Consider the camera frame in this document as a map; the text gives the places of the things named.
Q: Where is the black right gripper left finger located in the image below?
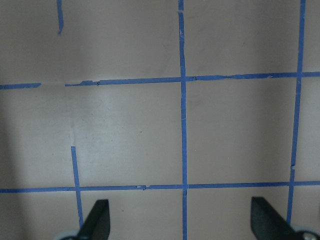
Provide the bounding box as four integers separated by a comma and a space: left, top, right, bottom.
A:
77, 199, 111, 240

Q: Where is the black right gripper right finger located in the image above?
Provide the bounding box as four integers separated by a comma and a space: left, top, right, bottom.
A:
250, 197, 302, 240

